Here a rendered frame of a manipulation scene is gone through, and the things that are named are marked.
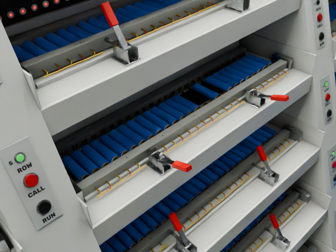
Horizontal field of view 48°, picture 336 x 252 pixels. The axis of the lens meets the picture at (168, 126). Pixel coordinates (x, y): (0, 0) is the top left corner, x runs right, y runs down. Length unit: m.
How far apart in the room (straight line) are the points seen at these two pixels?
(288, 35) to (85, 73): 0.53
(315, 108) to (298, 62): 0.12
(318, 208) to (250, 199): 0.31
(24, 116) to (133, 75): 0.17
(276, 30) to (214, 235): 0.49
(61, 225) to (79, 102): 0.17
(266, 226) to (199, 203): 0.27
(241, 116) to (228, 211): 0.21
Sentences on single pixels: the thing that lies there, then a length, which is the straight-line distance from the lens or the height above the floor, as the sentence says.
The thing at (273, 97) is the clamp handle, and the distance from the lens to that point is 0.77.
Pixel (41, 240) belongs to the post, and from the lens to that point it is 0.56.
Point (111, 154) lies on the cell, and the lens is 0.66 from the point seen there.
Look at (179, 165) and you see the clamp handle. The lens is 0.60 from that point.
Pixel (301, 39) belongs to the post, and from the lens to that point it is 0.92.
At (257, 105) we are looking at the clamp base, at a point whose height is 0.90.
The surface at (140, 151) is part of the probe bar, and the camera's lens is 0.66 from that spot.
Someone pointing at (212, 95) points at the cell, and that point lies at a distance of 0.80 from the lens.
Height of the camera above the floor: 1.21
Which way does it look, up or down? 23 degrees down
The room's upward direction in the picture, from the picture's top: 16 degrees counter-clockwise
